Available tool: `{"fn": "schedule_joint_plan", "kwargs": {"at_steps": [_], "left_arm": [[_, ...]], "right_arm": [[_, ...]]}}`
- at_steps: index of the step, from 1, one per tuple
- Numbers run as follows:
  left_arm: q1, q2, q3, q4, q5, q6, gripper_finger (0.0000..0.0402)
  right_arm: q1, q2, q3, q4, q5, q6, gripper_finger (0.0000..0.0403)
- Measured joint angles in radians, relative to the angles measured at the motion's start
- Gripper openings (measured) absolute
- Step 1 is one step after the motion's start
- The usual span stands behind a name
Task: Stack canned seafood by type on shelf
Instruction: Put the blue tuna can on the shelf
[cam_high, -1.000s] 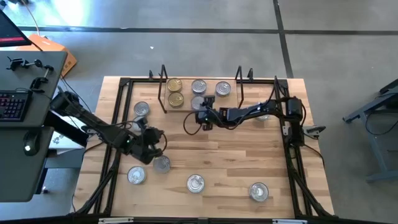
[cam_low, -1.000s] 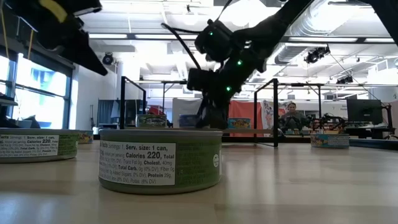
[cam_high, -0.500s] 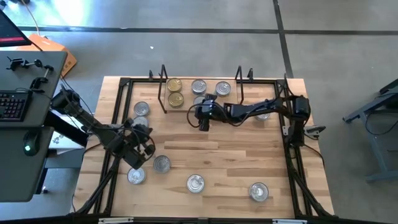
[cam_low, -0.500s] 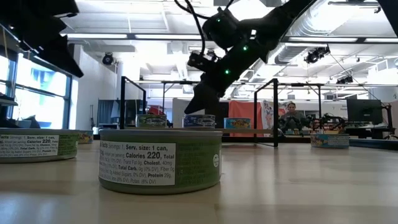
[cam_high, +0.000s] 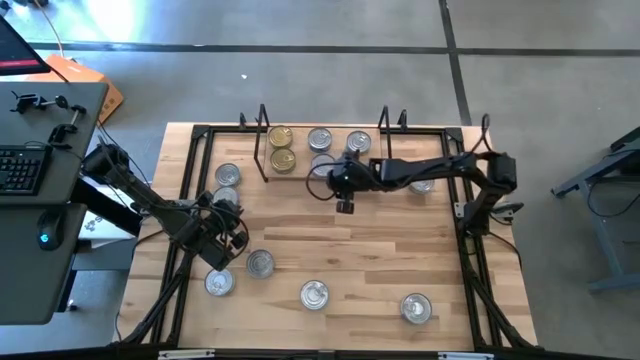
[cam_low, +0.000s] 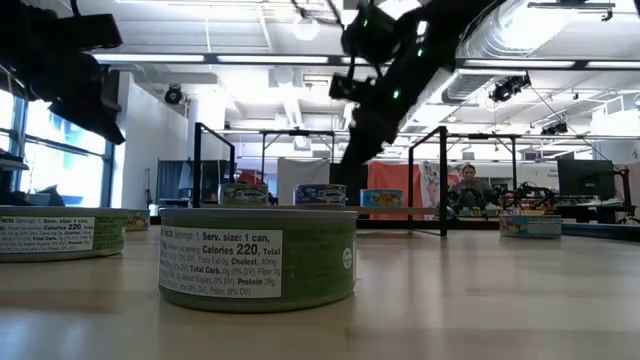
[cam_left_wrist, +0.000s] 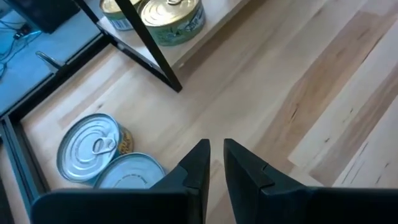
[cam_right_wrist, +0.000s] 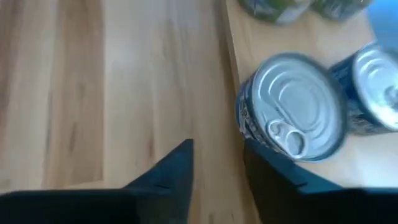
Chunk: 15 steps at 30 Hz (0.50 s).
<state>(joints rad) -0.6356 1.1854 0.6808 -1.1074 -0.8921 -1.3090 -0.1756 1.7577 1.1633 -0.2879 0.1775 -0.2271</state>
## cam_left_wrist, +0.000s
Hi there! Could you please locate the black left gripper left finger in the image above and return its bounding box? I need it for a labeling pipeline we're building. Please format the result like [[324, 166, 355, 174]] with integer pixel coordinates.
[[30, 139, 211, 224]]

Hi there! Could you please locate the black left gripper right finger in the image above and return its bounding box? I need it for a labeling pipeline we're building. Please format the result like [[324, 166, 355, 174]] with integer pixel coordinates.
[[223, 139, 398, 224]]

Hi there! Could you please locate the silver embossed lid seafood can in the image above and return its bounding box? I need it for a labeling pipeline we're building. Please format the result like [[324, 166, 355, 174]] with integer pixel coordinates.
[[93, 152, 167, 190]]

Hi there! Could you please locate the teal yellow label can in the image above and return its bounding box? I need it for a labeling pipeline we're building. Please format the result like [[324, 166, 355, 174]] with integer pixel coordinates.
[[56, 113, 134, 185]]

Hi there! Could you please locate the dark grey desk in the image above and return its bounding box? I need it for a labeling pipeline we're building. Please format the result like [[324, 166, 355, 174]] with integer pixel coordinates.
[[2, 0, 81, 34]]

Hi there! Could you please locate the black aluminium table frame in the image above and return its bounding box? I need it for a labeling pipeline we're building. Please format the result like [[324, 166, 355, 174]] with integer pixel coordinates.
[[0, 32, 111, 215]]

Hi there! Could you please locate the metal clamp handle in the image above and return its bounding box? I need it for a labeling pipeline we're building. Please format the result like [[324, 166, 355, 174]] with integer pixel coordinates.
[[35, 51, 63, 71]]

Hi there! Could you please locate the black floor cable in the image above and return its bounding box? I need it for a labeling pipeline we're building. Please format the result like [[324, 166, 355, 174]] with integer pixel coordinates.
[[0, 20, 43, 80]]

